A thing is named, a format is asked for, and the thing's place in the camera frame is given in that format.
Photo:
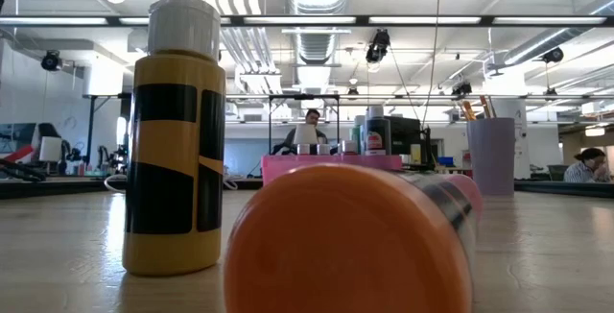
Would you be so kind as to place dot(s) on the black camera rig frame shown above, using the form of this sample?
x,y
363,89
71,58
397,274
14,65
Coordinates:
x,y
302,96

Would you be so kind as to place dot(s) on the pink paint bottle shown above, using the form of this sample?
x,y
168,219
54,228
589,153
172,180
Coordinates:
x,y
469,187

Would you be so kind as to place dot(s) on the orange paint bottle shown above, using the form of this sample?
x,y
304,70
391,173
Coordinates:
x,y
345,246

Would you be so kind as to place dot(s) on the lavender cup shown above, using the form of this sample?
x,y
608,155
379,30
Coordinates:
x,y
491,159

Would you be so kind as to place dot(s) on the black paintbrush gold ferrule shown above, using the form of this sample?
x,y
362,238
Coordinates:
x,y
492,107

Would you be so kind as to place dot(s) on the orange-bristle paintbrush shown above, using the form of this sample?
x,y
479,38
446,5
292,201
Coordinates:
x,y
469,110

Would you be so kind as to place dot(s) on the small white lamp shade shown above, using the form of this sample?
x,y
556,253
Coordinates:
x,y
50,149

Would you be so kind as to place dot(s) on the black floor stand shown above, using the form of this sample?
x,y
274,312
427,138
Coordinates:
x,y
91,126

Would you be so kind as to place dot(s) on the black overhead rig beam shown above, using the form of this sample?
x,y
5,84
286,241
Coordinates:
x,y
487,20

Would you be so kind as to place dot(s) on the large dark grey paint bottle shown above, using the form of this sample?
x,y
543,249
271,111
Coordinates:
x,y
323,149

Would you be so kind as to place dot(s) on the yellow paint bottle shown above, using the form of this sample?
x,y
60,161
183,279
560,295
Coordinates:
x,y
163,145

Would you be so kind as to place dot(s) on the black monitor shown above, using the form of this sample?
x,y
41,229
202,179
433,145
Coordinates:
x,y
405,135

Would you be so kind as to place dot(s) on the white shade desk lamp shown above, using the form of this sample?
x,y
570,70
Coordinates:
x,y
306,135

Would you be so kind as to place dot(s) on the black ceiling spotlight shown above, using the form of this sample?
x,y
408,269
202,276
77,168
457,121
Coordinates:
x,y
461,88
50,61
553,55
379,46

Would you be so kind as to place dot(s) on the tilted monitor screen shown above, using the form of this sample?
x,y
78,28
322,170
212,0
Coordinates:
x,y
14,135

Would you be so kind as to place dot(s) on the green paint bottle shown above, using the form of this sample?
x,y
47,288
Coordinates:
x,y
356,142

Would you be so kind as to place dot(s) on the pink plastic bin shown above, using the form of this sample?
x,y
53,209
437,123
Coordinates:
x,y
297,169

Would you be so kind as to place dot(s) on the black background robot arm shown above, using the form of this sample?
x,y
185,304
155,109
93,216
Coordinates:
x,y
108,157

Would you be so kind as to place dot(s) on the large gold-ferrule paintbrush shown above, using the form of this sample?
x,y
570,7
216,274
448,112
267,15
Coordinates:
x,y
485,106

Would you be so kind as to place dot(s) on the person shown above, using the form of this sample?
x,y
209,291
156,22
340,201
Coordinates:
x,y
312,117
583,171

